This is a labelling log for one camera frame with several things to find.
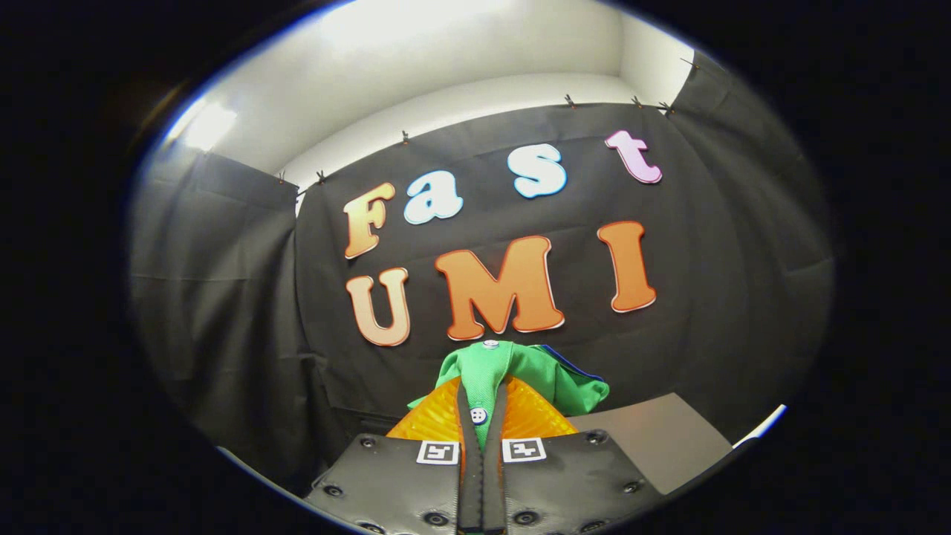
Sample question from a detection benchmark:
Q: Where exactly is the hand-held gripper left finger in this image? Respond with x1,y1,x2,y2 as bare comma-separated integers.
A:
305,375,484,534

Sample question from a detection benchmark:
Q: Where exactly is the green polo shirt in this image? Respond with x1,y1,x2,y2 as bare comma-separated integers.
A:
407,340,610,448

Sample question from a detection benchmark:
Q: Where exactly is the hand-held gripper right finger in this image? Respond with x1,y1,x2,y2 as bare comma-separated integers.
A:
484,375,662,534

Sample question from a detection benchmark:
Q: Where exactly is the black backdrop cloth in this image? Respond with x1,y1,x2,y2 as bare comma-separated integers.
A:
293,103,751,441
669,51,834,447
128,149,328,495

